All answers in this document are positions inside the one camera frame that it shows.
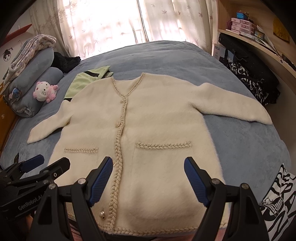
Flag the yellow item on shelf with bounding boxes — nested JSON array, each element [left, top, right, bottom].
[[273, 18, 290, 43]]

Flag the floral sheer curtain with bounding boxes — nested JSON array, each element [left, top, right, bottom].
[[29, 0, 218, 59]]

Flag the white blue box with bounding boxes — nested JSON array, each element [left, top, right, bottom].
[[213, 44, 226, 60]]

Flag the white patterned folded blanket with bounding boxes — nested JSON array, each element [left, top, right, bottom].
[[3, 34, 57, 86]]

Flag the pink storage boxes stack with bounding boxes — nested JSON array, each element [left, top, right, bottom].
[[231, 18, 255, 34]]

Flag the black white patterned clothing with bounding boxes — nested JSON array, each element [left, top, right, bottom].
[[218, 33, 282, 107]]

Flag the cream fuzzy knit cardigan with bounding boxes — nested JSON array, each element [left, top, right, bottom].
[[28, 73, 272, 237]]

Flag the blue fleece bed blanket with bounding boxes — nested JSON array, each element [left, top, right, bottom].
[[1, 41, 291, 201]]

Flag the red wall shelf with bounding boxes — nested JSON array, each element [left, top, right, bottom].
[[1, 24, 32, 46]]

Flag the light green black-trimmed garment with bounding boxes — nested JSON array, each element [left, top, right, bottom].
[[64, 66, 113, 101]]

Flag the zebra print fabric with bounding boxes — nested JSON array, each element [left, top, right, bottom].
[[260, 165, 295, 240]]

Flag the black fuzzy garment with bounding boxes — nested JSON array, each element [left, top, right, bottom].
[[51, 52, 81, 73]]

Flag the upper blue rolled pillow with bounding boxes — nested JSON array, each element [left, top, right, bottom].
[[6, 48, 54, 95]]

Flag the pink white kitty plush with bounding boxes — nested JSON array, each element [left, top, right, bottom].
[[33, 81, 59, 103]]

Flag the wooden curved shelf unit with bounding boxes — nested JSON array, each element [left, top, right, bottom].
[[217, 0, 295, 92]]

